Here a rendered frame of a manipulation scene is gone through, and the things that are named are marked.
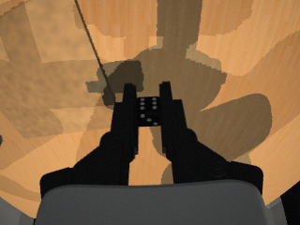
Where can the brown mat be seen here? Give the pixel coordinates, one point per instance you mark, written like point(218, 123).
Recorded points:
point(51, 80)

